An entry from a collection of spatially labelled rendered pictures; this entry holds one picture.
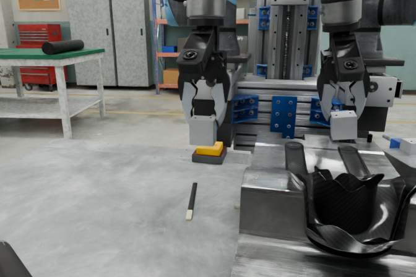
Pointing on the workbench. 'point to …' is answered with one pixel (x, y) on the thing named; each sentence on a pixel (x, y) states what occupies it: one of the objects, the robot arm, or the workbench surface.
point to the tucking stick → (191, 201)
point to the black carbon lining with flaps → (351, 203)
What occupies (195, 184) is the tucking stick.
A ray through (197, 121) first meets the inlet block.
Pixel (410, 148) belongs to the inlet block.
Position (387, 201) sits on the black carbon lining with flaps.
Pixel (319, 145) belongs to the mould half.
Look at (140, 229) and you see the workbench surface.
